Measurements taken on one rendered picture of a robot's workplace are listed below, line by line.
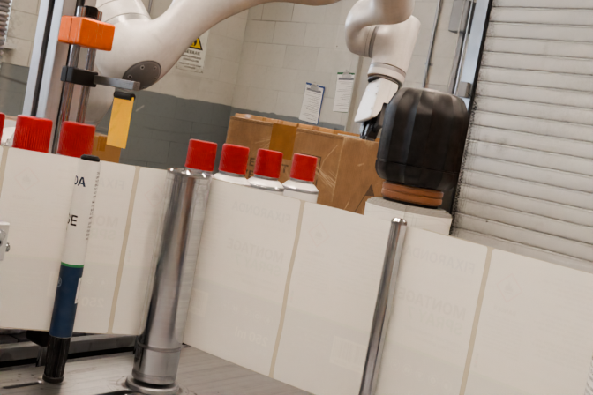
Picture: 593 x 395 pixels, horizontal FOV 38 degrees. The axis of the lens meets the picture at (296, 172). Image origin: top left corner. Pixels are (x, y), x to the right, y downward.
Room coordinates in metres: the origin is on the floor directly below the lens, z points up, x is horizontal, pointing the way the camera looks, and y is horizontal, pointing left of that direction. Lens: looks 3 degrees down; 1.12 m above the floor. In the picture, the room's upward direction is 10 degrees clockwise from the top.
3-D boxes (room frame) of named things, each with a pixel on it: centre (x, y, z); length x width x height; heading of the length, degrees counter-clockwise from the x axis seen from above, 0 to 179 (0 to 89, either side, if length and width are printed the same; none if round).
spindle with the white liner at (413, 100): (0.83, -0.11, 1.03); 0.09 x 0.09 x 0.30
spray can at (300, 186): (1.16, -0.01, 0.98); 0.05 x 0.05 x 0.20
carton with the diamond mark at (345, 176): (1.68, -0.04, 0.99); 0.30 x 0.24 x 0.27; 152
